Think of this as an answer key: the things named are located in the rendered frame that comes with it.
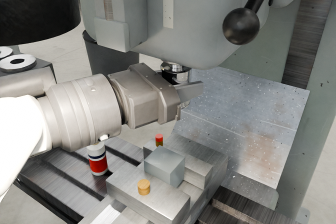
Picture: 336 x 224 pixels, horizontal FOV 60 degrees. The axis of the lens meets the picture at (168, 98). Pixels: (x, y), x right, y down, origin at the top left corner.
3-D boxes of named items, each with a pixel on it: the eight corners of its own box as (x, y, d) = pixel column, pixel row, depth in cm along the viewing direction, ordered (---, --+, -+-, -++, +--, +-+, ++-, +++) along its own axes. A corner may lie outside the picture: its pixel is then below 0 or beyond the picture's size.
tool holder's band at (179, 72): (196, 76, 42) (196, 70, 41) (164, 80, 41) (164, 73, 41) (186, 62, 46) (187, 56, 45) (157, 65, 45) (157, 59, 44)
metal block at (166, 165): (169, 196, 55) (169, 173, 52) (144, 182, 58) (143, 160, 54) (184, 178, 58) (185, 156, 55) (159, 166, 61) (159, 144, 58)
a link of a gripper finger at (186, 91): (199, 95, 45) (165, 106, 42) (201, 77, 44) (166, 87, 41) (206, 99, 44) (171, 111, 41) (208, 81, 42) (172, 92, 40)
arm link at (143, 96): (183, 80, 36) (90, 107, 31) (180, 139, 41) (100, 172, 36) (137, 46, 45) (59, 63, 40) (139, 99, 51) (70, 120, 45)
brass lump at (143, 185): (145, 197, 50) (144, 190, 49) (135, 192, 51) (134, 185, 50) (152, 189, 52) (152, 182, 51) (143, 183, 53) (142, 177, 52)
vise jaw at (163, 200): (172, 235, 49) (172, 220, 47) (107, 194, 56) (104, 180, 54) (190, 210, 53) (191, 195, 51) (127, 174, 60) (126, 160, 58)
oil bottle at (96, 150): (99, 178, 68) (93, 143, 62) (87, 171, 70) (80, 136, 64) (111, 168, 71) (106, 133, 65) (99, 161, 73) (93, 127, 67)
